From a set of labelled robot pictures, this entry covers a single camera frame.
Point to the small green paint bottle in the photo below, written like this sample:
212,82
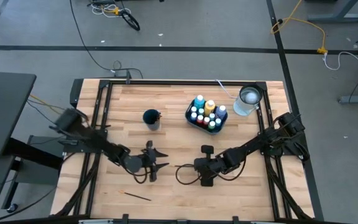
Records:
211,124

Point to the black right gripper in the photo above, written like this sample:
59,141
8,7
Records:
207,165

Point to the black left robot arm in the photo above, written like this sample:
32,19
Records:
98,141

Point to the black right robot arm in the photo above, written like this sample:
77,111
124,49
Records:
259,141

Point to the large teal paint bottle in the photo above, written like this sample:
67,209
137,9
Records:
199,102

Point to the white plastic pitcher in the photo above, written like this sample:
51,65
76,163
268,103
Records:
244,107

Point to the dark blue plastic cup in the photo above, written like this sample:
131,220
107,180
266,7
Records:
151,118

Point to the small dark blue paint bottle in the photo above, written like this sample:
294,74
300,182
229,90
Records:
193,116

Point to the small turquoise paint bottle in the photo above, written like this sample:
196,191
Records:
212,116

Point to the white ball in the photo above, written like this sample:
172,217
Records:
251,97

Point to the silver aluminium bar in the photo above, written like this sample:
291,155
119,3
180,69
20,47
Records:
95,221

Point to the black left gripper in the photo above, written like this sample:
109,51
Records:
149,160

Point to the large purple paint bottle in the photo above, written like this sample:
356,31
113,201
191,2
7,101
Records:
221,111

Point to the grey desk leg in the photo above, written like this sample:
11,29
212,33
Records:
337,18

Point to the black desk base frame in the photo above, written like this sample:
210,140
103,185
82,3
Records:
36,154

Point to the orange-bristle paint brush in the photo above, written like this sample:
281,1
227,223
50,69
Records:
135,196

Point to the black caster wheel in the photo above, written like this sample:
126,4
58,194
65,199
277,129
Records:
12,208

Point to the small black paint bottle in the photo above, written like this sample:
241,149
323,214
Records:
193,109

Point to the large yellow paint bottle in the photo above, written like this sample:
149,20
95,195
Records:
209,107

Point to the small light blue paint bottle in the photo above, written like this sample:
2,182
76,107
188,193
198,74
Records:
218,121

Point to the grey-teal plastic bin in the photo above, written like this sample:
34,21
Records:
205,129

